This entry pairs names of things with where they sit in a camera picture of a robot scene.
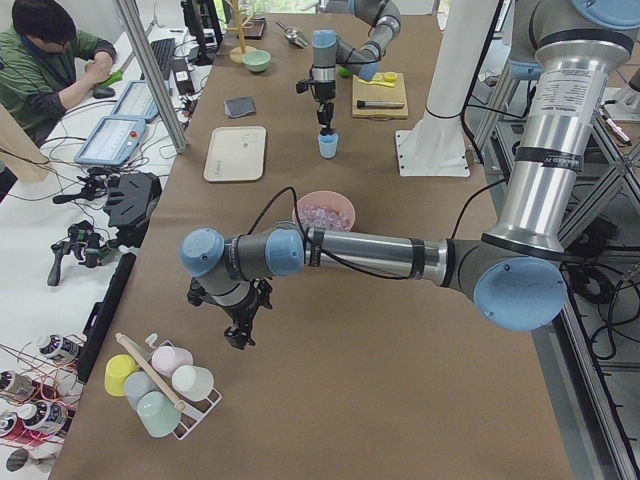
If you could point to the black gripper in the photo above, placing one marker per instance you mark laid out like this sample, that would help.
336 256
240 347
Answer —
241 314
323 93

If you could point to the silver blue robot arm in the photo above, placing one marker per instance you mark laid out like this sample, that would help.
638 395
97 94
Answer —
511 273
330 50

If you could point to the light blue plastic cup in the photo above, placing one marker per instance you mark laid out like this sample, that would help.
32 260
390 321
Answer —
328 144

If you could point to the white plastic cup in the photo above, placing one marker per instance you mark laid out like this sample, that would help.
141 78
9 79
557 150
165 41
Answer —
193 382

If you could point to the pink plastic cup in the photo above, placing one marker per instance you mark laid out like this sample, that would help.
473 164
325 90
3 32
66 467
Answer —
167 359

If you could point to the pink bowl of ice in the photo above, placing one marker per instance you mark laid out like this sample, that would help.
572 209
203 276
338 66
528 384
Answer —
325 209

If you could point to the steel ice scoop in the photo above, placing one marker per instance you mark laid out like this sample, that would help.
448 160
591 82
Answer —
294 36

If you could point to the mint green plastic cup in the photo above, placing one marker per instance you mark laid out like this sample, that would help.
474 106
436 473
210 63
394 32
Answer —
158 414

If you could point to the grey plastic cup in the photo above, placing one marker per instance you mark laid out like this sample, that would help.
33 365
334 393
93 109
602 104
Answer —
136 386

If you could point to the wooden cup tree stand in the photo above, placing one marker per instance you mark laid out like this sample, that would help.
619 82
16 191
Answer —
238 53

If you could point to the yellow plastic cup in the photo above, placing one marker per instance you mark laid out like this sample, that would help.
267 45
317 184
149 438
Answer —
117 370

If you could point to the steel black-tipped muddler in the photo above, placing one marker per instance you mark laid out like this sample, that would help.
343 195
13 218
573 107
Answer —
370 104

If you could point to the wooden cutting board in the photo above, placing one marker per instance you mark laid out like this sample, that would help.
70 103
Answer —
362 91

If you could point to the yellow plastic knife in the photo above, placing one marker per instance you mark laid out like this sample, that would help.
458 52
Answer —
381 83

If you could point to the lemon half slice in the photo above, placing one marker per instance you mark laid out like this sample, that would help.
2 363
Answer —
390 77

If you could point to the grey folded cloth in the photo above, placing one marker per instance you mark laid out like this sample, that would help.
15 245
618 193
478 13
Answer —
239 107

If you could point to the cream rabbit serving tray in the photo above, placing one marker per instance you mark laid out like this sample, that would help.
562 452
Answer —
235 154

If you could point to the mint green bowl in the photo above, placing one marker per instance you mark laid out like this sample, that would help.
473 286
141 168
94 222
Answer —
257 61

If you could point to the black keyboard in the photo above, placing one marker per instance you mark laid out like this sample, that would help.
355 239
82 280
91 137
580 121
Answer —
162 50

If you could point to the blue teach pendant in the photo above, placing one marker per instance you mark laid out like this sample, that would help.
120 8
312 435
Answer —
112 142
137 101

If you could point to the black computer mouse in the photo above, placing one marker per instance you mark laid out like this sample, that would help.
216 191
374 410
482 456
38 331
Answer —
103 92

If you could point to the seated person green jacket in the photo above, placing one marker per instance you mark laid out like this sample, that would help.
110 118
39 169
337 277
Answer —
48 66

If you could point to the white wire cup rack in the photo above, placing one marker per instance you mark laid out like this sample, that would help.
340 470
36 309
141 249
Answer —
192 413

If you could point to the aluminium frame post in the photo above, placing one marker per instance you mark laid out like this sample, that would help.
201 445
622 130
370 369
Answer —
142 50

